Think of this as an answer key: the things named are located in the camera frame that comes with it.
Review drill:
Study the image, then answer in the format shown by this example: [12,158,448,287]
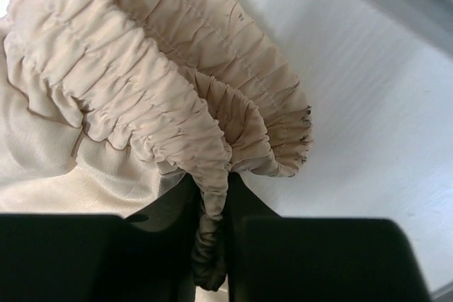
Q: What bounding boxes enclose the beige trousers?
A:
[1,0,311,291]

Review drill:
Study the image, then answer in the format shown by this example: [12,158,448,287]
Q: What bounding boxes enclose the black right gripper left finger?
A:
[1,175,200,301]

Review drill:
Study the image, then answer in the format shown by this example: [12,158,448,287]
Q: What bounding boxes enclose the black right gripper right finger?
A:
[226,173,423,301]

